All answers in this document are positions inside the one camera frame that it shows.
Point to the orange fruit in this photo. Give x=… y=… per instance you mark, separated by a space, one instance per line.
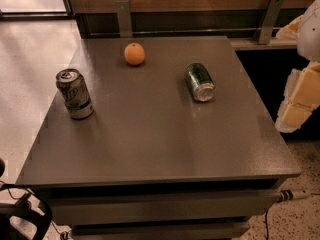
x=134 y=54

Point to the left metal wall bracket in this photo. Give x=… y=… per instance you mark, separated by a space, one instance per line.
x=124 y=18

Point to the wooden wall shelf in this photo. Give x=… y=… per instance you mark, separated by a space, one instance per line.
x=248 y=44

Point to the silver white soda can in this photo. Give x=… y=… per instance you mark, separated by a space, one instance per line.
x=72 y=86

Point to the black chair base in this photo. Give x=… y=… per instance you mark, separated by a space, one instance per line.
x=22 y=210

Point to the white cable connector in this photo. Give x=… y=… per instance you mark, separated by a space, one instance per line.
x=289 y=195

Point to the green soda can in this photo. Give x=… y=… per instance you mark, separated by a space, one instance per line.
x=199 y=82

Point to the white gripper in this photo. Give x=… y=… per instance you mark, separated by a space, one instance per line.
x=310 y=34

